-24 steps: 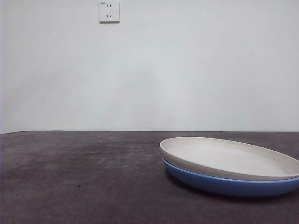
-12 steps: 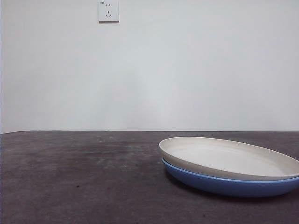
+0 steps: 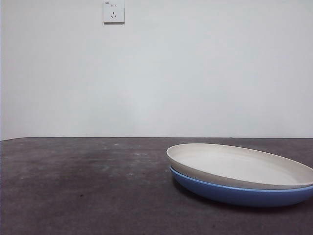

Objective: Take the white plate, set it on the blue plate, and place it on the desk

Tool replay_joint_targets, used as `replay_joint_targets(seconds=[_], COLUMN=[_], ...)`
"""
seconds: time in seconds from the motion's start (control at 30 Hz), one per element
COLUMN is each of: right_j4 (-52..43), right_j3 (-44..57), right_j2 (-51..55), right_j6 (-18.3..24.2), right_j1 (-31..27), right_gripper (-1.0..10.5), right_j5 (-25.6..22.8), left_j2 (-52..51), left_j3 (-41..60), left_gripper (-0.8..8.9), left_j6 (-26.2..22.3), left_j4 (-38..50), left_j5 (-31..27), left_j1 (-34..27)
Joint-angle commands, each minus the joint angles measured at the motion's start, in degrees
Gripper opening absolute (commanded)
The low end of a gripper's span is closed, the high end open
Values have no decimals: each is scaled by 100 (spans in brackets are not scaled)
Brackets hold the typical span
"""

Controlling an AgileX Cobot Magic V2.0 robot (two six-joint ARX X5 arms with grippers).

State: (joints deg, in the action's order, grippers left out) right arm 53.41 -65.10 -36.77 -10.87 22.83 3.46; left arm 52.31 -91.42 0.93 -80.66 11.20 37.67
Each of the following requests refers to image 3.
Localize white round plate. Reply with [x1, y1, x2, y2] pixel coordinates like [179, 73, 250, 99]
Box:
[166, 143, 313, 190]

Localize blue round plate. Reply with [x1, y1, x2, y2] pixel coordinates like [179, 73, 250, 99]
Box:
[169, 165, 313, 208]

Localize white wall power socket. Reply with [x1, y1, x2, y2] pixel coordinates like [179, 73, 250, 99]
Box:
[103, 1, 125, 25]

